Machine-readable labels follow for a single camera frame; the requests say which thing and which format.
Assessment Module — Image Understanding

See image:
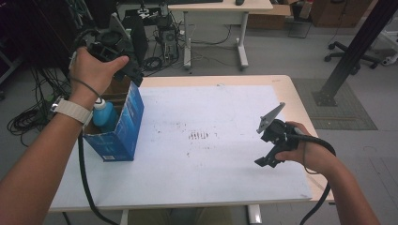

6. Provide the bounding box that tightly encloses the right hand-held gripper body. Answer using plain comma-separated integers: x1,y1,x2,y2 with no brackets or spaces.
255,101,302,153

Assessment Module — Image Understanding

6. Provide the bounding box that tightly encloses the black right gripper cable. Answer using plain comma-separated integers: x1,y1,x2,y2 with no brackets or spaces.
290,132,338,225

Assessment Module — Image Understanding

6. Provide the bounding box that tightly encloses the grey floor mat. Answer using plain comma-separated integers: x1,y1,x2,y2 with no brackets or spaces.
292,77,378,131

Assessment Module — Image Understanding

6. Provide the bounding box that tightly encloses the coiled black cable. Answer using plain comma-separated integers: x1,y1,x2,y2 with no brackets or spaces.
142,55,164,72

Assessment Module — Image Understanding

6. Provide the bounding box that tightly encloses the white wristwatch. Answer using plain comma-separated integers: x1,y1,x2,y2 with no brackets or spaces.
50,97,95,127

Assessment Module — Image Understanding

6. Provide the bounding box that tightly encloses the brown cardboard box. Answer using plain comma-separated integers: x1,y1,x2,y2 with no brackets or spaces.
246,3,294,31

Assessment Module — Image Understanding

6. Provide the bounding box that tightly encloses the person's right hand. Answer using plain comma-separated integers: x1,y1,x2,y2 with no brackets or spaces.
275,120,339,174

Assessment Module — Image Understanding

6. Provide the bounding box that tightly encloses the white table mat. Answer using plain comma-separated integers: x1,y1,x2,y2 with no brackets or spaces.
50,84,314,211

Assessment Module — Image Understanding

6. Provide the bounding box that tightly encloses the bundle of black floor cables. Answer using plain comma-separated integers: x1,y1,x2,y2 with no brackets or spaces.
7,67,73,148

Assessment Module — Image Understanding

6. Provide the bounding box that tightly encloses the blue bottle with white cap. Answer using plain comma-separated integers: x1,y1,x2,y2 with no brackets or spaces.
92,97,119,133

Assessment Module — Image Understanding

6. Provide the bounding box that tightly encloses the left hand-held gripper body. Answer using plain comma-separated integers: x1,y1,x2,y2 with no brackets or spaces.
74,12,140,71

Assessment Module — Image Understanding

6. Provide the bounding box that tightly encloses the computer tower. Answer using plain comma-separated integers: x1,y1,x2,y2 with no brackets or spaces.
159,25,180,62

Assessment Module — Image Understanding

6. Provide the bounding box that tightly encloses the blue cardboard box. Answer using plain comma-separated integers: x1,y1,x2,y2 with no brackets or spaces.
82,74,145,163

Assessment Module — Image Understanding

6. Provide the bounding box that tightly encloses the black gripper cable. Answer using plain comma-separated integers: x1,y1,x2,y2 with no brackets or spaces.
290,132,338,225
77,130,120,225

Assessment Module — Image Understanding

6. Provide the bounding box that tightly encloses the black office chair base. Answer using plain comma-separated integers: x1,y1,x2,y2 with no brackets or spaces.
324,40,381,70

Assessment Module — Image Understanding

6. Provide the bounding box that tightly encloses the black hair tie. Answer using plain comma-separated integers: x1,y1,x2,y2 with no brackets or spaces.
69,76,103,99

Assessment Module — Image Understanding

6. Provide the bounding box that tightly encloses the dark curtain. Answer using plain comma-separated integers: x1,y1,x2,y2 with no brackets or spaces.
0,0,78,70

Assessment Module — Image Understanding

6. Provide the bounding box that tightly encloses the black metal post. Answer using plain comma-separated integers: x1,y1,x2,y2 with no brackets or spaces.
312,0,398,108

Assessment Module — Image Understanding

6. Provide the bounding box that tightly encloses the white desk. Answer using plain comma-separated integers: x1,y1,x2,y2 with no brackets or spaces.
167,0,274,70

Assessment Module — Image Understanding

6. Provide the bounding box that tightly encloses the brown wooden cabinet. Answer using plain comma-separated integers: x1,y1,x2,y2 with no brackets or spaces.
309,0,377,29

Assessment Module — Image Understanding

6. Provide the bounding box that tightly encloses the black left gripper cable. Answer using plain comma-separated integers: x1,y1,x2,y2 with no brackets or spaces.
77,130,120,225

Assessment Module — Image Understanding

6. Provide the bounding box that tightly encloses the person's left hand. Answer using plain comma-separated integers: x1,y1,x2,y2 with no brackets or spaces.
69,46,130,109

